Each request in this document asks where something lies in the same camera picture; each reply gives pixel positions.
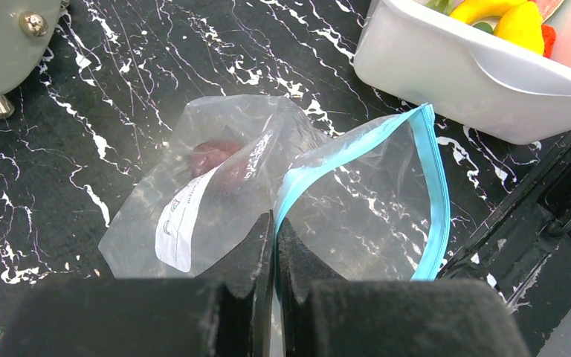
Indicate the yellow mango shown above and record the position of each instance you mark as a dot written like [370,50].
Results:
[522,26]

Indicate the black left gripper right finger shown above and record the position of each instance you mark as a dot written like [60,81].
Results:
[297,268]

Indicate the round pastel drawer cabinet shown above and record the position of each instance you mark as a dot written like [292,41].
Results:
[26,28]

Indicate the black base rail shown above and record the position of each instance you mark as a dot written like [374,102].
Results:
[512,246]

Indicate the clear blue zip bag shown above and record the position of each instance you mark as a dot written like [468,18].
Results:
[372,203]

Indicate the long yellow banana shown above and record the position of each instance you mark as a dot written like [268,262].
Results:
[471,11]

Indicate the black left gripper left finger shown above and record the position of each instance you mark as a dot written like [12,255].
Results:
[244,308]

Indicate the white plastic bin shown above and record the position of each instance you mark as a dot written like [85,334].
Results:
[474,78]

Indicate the dark red food piece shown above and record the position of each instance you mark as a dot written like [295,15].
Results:
[210,154]

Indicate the red chili pepper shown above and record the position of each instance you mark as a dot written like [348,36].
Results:
[549,39]

